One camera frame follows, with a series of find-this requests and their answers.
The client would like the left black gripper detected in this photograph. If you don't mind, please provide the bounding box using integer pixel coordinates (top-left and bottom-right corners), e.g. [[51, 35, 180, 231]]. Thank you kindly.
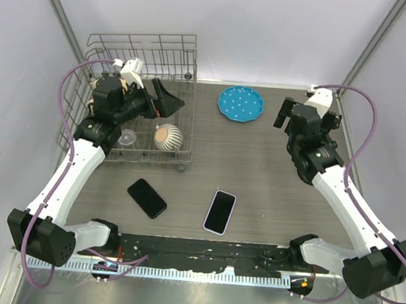
[[113, 75, 186, 130]]

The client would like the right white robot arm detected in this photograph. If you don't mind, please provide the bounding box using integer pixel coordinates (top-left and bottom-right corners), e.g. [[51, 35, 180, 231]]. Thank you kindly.
[[274, 98, 406, 298]]

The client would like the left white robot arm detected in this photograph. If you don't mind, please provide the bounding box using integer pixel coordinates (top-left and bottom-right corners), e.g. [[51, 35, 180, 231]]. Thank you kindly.
[[7, 73, 185, 266]]

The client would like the black phone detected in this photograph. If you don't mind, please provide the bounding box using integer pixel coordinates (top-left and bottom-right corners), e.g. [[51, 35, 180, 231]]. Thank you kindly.
[[127, 179, 167, 220]]

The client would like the blue dotted plate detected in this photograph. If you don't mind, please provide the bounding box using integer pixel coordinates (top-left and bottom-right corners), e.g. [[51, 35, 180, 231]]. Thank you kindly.
[[217, 86, 264, 123]]

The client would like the clear glass cup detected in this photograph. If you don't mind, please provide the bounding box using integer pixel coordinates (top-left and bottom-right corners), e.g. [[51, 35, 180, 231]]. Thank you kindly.
[[118, 129, 139, 150]]

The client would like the grey wire dish rack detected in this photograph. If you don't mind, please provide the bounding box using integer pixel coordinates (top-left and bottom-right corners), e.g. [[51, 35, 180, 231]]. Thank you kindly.
[[62, 33, 197, 171]]

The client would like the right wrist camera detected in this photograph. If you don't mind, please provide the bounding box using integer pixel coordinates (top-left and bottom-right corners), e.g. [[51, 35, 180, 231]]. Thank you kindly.
[[304, 88, 333, 118]]

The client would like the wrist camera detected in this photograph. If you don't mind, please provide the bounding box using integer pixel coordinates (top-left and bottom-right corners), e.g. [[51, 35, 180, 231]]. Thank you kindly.
[[120, 58, 144, 89], [304, 88, 333, 118]]

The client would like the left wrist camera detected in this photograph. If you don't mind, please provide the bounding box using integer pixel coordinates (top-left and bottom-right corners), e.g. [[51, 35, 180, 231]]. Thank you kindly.
[[120, 58, 144, 89]]

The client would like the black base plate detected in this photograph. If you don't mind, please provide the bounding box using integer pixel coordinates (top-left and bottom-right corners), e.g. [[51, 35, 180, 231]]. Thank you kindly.
[[95, 233, 327, 277]]

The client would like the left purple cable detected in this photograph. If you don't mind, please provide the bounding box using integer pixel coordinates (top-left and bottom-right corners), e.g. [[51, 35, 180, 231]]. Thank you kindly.
[[16, 52, 165, 299]]

